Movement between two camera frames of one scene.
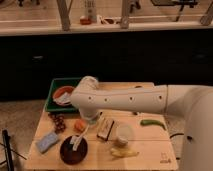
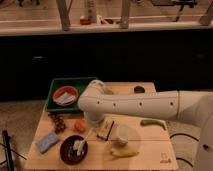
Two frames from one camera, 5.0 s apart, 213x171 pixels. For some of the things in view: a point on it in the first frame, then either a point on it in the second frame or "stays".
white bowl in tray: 62,95 stays
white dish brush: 75,139 to 78,144
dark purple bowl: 70,156 stays
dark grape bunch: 59,121 stays
